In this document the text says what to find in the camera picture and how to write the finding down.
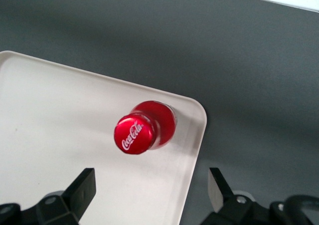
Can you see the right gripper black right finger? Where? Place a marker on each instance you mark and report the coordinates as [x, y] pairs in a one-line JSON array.
[[221, 197]]

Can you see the beige plastic tray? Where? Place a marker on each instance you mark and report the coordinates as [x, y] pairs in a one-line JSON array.
[[62, 110]]

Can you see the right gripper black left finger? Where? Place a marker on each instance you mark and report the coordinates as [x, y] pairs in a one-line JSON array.
[[79, 195]]

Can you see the red coke bottle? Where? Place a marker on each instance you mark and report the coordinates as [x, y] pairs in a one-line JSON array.
[[134, 132]]

